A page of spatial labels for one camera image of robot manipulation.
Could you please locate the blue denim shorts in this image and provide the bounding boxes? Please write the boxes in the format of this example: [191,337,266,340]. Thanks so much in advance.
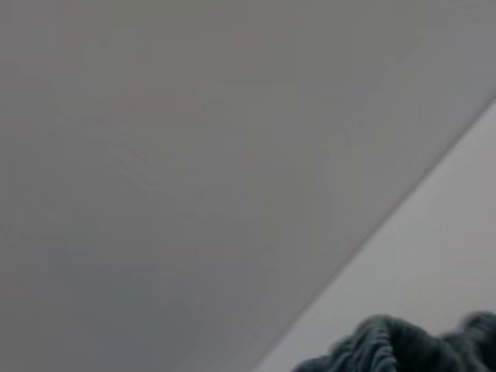
[290,309,496,372]

